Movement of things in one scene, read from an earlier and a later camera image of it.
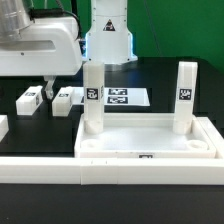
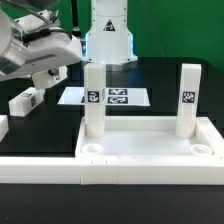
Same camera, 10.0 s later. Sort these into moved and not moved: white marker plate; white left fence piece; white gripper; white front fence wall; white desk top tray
Moved: white desk top tray
Not moved: white gripper; white front fence wall; white left fence piece; white marker plate
